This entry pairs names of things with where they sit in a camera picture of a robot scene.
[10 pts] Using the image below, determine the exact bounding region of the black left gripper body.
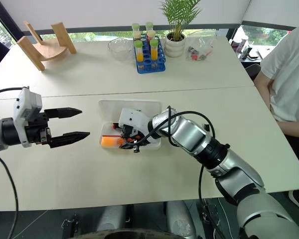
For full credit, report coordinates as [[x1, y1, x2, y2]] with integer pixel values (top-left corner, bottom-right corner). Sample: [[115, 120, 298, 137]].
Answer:
[[24, 111, 53, 148]]

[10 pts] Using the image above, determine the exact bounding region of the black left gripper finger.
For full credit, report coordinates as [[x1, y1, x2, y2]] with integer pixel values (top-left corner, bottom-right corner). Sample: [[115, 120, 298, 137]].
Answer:
[[44, 107, 83, 120], [48, 131, 91, 149]]

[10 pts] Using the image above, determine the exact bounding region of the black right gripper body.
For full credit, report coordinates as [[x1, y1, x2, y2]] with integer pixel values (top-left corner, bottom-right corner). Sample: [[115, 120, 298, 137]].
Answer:
[[121, 125, 145, 145]]

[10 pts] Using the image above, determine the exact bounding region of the white plastic tray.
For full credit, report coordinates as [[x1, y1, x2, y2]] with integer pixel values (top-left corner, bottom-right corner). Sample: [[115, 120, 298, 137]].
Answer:
[[98, 99, 163, 151]]

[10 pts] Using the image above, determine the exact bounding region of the wooden curved stand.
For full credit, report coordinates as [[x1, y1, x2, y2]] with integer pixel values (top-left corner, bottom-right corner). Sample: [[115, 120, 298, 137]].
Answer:
[[16, 21, 77, 72]]

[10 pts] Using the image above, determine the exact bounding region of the blue test tube rack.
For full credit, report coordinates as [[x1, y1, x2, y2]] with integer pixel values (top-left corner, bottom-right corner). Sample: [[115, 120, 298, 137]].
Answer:
[[134, 35, 167, 74]]

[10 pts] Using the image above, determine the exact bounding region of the grey rounded robot leg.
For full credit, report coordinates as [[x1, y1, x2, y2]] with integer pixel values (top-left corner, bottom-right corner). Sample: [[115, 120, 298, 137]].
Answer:
[[166, 200, 197, 239], [96, 204, 126, 236]]

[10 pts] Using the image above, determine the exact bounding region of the green-capped orange liquid tube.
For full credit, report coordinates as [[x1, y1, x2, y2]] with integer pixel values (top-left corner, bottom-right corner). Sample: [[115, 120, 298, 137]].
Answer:
[[134, 40, 144, 63], [149, 38, 159, 61]]

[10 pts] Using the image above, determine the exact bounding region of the clear glass bowl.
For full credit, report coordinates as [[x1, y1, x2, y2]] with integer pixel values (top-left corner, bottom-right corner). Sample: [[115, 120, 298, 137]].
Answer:
[[107, 37, 136, 62]]

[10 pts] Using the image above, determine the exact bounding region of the metal table clasp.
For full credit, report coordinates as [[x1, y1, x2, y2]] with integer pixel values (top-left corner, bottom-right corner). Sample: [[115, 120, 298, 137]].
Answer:
[[61, 212, 80, 235]]

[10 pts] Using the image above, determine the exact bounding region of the dark round robot waist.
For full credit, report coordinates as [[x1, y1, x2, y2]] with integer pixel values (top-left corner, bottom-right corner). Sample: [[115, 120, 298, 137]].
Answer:
[[71, 227, 186, 239]]

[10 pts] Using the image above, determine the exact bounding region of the white ribbed plant pot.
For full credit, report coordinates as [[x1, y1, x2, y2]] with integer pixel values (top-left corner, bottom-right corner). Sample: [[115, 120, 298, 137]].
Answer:
[[163, 32, 187, 58]]

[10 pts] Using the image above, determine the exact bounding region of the clear plastic bag of parts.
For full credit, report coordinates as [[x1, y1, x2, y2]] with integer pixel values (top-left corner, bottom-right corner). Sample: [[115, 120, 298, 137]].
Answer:
[[185, 36, 214, 62]]

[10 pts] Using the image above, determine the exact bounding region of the green palm plant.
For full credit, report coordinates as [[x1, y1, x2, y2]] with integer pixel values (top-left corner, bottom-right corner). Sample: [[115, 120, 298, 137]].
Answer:
[[160, 0, 203, 42]]

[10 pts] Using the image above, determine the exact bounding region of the black office chair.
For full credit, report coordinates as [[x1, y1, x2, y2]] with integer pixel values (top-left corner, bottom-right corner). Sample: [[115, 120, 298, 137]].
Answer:
[[245, 63, 263, 81]]

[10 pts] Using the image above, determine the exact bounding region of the black desk gadget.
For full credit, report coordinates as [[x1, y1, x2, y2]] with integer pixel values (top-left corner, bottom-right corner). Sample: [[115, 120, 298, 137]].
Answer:
[[241, 46, 253, 60]]

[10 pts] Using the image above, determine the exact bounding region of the person in white t-shirt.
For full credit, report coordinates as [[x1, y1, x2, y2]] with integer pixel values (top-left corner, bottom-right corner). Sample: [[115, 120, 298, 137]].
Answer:
[[260, 23, 299, 122]]

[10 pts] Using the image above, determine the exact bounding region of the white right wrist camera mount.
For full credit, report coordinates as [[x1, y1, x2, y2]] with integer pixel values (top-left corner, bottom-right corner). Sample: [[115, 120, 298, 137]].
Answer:
[[118, 107, 150, 133]]

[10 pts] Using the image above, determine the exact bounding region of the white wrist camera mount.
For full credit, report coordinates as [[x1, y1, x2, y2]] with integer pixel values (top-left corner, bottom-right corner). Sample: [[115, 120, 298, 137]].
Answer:
[[118, 107, 150, 133], [13, 86, 43, 148]]

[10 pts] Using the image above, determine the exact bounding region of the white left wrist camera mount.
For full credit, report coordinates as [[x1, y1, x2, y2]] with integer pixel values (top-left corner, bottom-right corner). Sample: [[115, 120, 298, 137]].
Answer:
[[13, 86, 43, 148]]

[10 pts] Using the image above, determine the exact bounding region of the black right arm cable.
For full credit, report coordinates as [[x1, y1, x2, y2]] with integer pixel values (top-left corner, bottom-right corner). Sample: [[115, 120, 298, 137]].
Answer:
[[146, 105, 230, 239]]

